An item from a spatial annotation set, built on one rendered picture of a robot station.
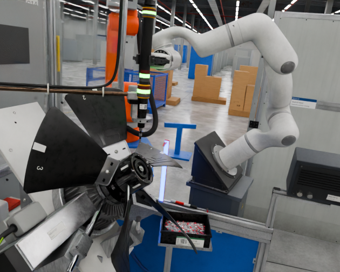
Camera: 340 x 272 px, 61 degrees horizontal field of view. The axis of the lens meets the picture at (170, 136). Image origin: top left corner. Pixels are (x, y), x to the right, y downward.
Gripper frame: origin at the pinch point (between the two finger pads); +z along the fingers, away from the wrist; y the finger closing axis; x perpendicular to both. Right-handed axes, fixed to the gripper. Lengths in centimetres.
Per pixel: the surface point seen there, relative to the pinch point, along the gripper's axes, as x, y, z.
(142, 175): -35.7, -6.4, 11.3
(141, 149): -37.9, 5.5, -17.1
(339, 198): -48, -77, -32
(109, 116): -20.7, 11.4, 1.6
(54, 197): -46, 20, 21
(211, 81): -82, 113, -908
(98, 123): -23.0, 13.8, 5.0
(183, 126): -105, 61, -331
